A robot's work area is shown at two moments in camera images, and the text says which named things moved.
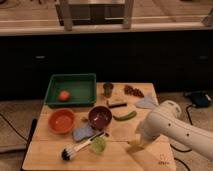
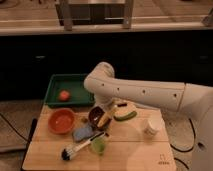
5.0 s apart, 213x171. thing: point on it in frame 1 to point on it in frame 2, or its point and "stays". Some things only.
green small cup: x=98 y=144 stays
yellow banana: x=136 y=146 to x=104 y=118
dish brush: x=67 y=153 stays
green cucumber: x=129 y=116 stays
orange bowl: x=61 y=121 stays
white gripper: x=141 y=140 to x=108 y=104
